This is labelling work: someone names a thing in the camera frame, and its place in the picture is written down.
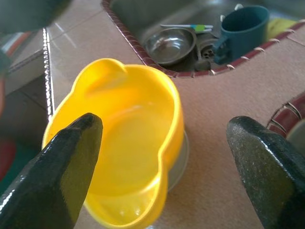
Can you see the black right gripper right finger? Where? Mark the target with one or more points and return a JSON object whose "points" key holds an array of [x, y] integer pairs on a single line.
{"points": [[269, 179]]}

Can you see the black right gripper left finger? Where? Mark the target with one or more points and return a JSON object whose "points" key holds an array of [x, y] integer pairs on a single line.
{"points": [[47, 179]]}

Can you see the teal mug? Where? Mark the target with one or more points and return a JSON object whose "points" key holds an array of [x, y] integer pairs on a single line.
{"points": [[243, 38]]}

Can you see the large steel bowl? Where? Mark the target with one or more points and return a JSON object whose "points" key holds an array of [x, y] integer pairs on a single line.
{"points": [[170, 46]]}

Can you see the green white plastic utensil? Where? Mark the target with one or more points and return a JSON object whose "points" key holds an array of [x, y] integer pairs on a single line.
{"points": [[200, 28]]}

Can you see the red patterned mat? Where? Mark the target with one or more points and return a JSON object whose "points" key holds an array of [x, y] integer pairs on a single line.
{"points": [[6, 155]]}

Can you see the pale yellow dish sponge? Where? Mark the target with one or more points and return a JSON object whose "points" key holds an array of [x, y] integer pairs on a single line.
{"points": [[280, 27]]}

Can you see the steel sink basin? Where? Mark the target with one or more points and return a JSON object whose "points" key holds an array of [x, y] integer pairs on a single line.
{"points": [[147, 12]]}

